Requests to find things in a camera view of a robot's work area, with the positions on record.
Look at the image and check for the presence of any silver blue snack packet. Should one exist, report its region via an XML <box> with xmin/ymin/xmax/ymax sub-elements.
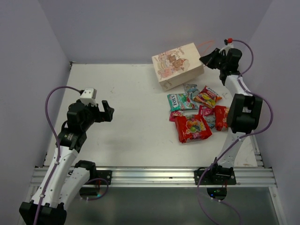
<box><xmin>183</xmin><ymin>83</ymin><xmax>200</xmax><ymax>100</ymax></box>

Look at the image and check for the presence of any aluminium front rail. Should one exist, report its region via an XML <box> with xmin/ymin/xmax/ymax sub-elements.
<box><xmin>30</xmin><ymin>166</ymin><xmax>275</xmax><ymax>188</ymax></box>

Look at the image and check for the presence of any pink small snack packet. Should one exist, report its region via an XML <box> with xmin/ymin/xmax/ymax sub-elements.
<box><xmin>169</xmin><ymin>110</ymin><xmax>183</xmax><ymax>122</ymax></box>

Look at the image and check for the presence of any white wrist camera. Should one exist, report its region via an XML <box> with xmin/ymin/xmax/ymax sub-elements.
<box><xmin>79</xmin><ymin>88</ymin><xmax>97</xmax><ymax>106</ymax></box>
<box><xmin>219</xmin><ymin>38</ymin><xmax>234</xmax><ymax>55</ymax></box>

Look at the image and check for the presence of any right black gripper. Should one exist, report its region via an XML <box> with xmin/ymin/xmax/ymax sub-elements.
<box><xmin>200</xmin><ymin>48</ymin><xmax>227</xmax><ymax>71</ymax></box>

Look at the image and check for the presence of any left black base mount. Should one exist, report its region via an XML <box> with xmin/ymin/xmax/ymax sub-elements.
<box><xmin>67</xmin><ymin>168</ymin><xmax>112</xmax><ymax>201</ymax></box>

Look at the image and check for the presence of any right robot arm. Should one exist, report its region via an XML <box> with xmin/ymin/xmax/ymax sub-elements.
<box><xmin>200</xmin><ymin>48</ymin><xmax>263</xmax><ymax>184</ymax></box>

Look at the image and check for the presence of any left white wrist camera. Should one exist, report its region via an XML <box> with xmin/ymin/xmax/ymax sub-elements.
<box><xmin>79</xmin><ymin>88</ymin><xmax>97</xmax><ymax>106</ymax></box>

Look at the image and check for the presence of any green Fox's mint bag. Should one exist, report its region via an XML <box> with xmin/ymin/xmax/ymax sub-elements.
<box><xmin>167</xmin><ymin>94</ymin><xmax>199</xmax><ymax>112</ymax></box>

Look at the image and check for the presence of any printed bear paper bag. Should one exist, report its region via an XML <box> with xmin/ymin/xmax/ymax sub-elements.
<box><xmin>151</xmin><ymin>43</ymin><xmax>204</xmax><ymax>91</ymax></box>

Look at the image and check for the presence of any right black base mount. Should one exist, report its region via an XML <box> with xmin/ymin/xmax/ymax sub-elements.
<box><xmin>200</xmin><ymin>164</ymin><xmax>237</xmax><ymax>201</ymax></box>

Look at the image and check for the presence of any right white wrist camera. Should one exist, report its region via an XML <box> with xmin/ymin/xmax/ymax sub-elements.
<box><xmin>219</xmin><ymin>38</ymin><xmax>234</xmax><ymax>55</ymax></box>

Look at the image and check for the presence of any large red candy bag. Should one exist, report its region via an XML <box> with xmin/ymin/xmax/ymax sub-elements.
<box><xmin>175</xmin><ymin>114</ymin><xmax>212</xmax><ymax>143</ymax></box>

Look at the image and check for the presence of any silver blue flat packet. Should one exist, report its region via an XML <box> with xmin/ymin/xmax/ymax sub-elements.
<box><xmin>204</xmin><ymin>115</ymin><xmax>216</xmax><ymax>130</ymax></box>

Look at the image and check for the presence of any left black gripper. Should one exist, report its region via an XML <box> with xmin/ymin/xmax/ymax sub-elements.
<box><xmin>81</xmin><ymin>100</ymin><xmax>113</xmax><ymax>131</ymax></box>

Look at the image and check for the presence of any red pink snack packet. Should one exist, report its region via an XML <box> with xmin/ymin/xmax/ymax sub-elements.
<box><xmin>198</xmin><ymin>105</ymin><xmax>214</xmax><ymax>117</ymax></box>

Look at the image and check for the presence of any orange fruit candy bag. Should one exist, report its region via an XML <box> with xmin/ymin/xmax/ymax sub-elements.
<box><xmin>193</xmin><ymin>86</ymin><xmax>222</xmax><ymax>109</ymax></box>

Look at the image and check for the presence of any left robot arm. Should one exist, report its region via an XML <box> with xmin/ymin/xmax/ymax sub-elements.
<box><xmin>19</xmin><ymin>100</ymin><xmax>114</xmax><ymax>225</ymax></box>

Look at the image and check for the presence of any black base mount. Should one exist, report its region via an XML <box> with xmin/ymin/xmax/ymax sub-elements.
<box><xmin>200</xmin><ymin>164</ymin><xmax>237</xmax><ymax>201</ymax></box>
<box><xmin>67</xmin><ymin>168</ymin><xmax>112</xmax><ymax>201</ymax></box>

